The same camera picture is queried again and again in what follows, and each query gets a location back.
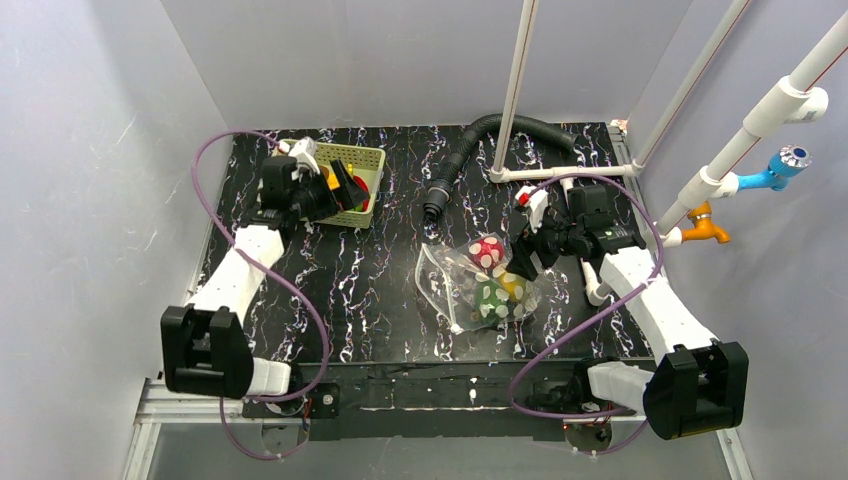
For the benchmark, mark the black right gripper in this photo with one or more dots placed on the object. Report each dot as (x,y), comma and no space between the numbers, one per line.
(539,242)

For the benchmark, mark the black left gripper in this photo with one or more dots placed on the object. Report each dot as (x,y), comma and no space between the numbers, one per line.
(333,195)

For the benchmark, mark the red fake chili pepper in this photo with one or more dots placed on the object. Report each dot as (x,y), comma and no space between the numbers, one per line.
(362,184)

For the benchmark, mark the dark green bell pepper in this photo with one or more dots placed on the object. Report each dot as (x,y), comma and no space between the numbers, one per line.
(491,304)

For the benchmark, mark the clear zip top bag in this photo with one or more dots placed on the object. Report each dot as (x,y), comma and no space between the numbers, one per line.
(470,287)

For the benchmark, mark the yellow fake banana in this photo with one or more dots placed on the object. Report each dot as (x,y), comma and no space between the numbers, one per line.
(333,178)

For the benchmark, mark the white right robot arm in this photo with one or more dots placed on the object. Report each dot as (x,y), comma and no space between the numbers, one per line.
(699,383)

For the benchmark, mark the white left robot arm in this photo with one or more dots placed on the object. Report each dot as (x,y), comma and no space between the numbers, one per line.
(205,351)

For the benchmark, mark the green plastic basket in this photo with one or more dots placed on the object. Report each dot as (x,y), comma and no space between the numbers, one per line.
(364,165)

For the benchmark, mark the orange tap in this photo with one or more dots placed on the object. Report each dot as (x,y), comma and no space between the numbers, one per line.
(703,227)

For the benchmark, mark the blue tap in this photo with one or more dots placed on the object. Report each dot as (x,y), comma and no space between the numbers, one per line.
(787,163)

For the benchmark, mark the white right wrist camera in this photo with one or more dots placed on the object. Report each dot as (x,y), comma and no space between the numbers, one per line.
(532,202)

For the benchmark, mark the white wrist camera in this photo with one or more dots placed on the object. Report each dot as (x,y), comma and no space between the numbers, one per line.
(303,151)
(532,202)

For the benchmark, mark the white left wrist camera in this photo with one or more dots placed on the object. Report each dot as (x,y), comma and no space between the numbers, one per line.
(303,151)

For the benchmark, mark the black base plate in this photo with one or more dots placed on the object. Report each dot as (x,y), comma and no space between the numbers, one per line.
(422,400)

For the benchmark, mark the white PVC pipe frame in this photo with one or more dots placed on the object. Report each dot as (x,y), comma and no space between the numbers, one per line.
(795,98)

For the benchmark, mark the aluminium frame rail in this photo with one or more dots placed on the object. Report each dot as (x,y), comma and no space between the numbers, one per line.
(178,436)

